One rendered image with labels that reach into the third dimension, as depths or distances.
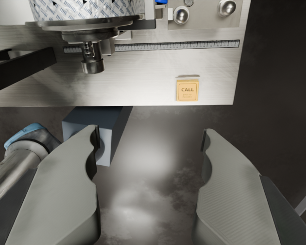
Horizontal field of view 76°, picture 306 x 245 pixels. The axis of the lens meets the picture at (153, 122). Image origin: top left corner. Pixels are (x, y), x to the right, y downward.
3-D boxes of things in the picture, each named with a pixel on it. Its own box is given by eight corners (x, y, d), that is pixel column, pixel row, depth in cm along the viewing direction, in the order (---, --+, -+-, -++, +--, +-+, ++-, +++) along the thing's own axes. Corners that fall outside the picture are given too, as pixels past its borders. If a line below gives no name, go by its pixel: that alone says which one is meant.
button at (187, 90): (176, 98, 68) (176, 101, 66) (176, 79, 65) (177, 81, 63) (196, 98, 68) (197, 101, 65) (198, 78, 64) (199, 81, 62)
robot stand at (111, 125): (139, 91, 165) (109, 166, 87) (115, 87, 164) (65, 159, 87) (142, 68, 154) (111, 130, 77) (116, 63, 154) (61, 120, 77)
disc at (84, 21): (62, 20, 33) (-7, 29, 20) (61, 17, 33) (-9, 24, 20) (149, 16, 32) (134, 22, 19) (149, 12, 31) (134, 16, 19)
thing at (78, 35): (129, 36, 26) (105, 33, 32) (127, 19, 25) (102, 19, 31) (73, 43, 22) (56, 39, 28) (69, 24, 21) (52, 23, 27)
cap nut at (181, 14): (173, 24, 45) (173, 26, 41) (173, 6, 43) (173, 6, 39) (189, 24, 45) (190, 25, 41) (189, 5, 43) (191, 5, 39)
